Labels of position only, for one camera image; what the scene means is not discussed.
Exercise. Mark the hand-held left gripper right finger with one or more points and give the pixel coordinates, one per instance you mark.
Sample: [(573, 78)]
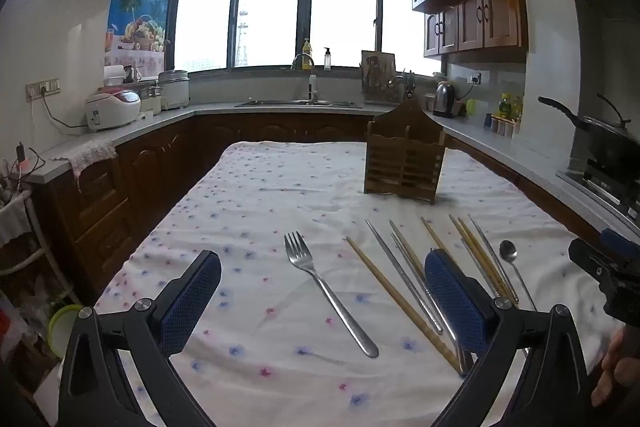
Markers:
[(460, 302)]

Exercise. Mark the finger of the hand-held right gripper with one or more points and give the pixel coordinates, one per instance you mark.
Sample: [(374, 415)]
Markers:
[(622, 239), (592, 262)]

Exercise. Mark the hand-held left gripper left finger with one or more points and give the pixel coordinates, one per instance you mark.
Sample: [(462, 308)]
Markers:
[(192, 297)]

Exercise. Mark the wooden chopstick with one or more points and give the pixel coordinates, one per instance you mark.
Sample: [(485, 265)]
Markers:
[(472, 249), (482, 253), (400, 302), (434, 235), (414, 248)]

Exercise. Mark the steel spoon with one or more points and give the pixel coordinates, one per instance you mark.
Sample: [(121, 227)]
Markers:
[(508, 250)]

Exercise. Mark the steel fork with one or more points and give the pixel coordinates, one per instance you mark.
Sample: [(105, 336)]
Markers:
[(325, 292)]

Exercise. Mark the wooden utensil holder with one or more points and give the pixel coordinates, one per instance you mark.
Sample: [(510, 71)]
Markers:
[(402, 162)]

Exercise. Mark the person's right hand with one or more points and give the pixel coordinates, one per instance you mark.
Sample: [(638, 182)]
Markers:
[(617, 367)]

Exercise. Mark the gas stove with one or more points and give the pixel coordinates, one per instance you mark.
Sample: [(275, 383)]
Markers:
[(607, 189)]

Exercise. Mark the black wok with lid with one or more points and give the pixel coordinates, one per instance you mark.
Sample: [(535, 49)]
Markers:
[(607, 147)]

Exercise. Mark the wooden lower cabinets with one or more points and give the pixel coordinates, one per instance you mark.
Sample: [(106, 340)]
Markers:
[(100, 217)]

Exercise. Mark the green plastic basin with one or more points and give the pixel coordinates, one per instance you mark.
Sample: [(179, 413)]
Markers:
[(62, 324)]

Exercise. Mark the white floral tablecloth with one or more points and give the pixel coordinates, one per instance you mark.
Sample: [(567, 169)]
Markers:
[(280, 187)]

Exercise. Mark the row of spice jars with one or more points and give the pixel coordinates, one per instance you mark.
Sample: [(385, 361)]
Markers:
[(505, 127)]

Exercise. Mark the white lace cloth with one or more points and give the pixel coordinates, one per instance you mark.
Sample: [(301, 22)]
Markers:
[(92, 154)]

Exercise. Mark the yellow oil bottle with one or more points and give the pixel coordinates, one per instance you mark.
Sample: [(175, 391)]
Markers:
[(506, 106)]

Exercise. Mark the grey countertop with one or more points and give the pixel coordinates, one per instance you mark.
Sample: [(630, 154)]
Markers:
[(150, 120)]

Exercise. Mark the small white appliance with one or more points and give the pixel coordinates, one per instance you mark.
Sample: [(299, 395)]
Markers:
[(151, 102)]

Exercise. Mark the steel electric kettle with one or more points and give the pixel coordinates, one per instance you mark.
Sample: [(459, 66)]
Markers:
[(444, 99)]

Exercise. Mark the white and red rice cooker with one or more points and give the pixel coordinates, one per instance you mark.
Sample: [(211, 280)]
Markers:
[(112, 107)]

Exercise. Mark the steel cooking pot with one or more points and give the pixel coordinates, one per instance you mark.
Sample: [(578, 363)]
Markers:
[(174, 89)]

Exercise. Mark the steel sink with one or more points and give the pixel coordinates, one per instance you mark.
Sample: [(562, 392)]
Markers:
[(280, 103)]

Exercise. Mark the knife and utensil rack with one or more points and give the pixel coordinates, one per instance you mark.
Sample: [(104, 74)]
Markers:
[(406, 87)]

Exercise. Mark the kitchen faucet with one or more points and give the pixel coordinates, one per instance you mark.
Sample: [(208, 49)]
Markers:
[(313, 87)]

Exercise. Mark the yellow soap bottle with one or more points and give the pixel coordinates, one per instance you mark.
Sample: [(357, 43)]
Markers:
[(306, 57)]

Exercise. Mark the clear pump bottle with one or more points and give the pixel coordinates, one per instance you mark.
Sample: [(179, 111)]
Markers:
[(327, 61)]

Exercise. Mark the large kitchen window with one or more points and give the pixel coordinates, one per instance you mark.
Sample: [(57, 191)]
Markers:
[(270, 17)]

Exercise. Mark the wall outlet with plug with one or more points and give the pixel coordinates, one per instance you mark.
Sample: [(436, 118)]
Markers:
[(475, 79)]

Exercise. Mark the wall socket strip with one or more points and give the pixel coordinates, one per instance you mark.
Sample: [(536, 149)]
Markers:
[(42, 88)]

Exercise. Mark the tropical fruit wall poster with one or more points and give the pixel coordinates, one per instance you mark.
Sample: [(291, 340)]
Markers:
[(137, 7)]

